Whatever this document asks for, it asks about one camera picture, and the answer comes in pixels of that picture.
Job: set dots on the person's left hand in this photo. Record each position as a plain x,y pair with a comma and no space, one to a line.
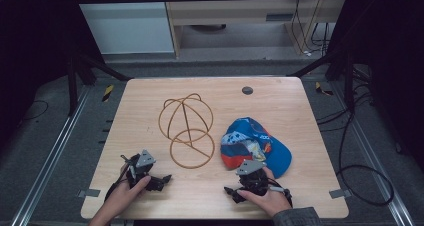
124,196

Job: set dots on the white cabinet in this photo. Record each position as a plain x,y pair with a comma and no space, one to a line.
126,26

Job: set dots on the blue patterned baseball cap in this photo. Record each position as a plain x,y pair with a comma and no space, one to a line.
263,142

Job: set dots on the black metal stand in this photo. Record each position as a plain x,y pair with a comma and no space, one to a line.
340,69
80,72

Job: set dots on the light wooden desk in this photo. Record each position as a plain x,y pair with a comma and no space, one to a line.
240,16

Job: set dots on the yellow black hazard tape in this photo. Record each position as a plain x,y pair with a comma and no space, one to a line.
321,89
107,92

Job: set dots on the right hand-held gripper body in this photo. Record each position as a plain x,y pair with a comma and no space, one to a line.
254,177

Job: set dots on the person's right hand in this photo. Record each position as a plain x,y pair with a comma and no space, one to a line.
270,199

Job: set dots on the silver floor rail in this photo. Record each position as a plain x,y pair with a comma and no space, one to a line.
370,152
50,159

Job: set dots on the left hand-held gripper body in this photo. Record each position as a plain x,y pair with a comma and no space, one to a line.
144,162

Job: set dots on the grey metal table bracket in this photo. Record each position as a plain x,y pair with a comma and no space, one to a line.
340,193
89,193

